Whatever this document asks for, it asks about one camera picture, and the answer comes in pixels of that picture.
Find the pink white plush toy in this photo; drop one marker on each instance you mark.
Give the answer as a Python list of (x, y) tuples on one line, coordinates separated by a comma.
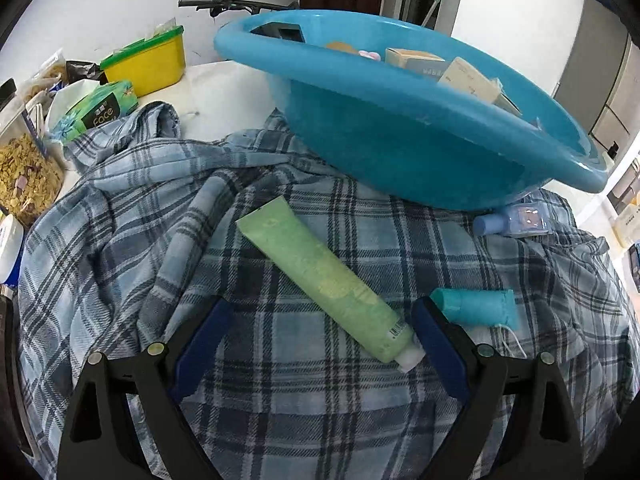
[(371, 55)]

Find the blue plaid cloth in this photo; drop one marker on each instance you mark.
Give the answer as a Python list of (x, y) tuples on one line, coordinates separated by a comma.
[(300, 435)]

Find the green tissue pack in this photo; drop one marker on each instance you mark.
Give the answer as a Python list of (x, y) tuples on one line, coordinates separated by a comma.
[(100, 110)]

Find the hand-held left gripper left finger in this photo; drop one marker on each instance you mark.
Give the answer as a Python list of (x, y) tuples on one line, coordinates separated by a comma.
[(200, 355)]

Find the green mop pole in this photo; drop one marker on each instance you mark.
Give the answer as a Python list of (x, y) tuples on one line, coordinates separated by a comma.
[(436, 2)]

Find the white round container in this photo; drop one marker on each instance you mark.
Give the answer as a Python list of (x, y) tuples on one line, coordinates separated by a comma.
[(10, 245)]

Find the clear cereal container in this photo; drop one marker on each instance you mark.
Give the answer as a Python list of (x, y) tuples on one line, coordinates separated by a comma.
[(25, 180)]

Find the blue plastic basin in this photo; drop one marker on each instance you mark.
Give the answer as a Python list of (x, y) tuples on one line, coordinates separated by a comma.
[(400, 150)]

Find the cream cube box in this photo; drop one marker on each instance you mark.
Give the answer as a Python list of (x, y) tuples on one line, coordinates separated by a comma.
[(415, 61), (470, 80)]

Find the black bicycle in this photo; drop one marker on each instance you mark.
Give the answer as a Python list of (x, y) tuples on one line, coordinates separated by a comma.
[(235, 4)]

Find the black snack bag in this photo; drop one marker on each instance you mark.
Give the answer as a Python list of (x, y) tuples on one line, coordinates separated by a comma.
[(82, 71)]

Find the green squeeze tube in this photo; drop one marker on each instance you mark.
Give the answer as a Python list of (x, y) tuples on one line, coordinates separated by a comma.
[(320, 270)]

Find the small lavender bottle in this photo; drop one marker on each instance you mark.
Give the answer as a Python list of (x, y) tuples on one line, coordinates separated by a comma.
[(520, 220)]

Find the black mirror case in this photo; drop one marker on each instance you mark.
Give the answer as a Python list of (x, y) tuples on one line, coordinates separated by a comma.
[(280, 31)]

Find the clear snack bag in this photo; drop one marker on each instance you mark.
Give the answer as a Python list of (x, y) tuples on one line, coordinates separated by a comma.
[(45, 75)]

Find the yellow container with green lid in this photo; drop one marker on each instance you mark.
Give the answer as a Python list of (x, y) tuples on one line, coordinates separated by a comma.
[(145, 65)]

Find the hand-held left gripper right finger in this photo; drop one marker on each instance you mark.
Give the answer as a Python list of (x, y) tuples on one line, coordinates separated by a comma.
[(440, 350)]

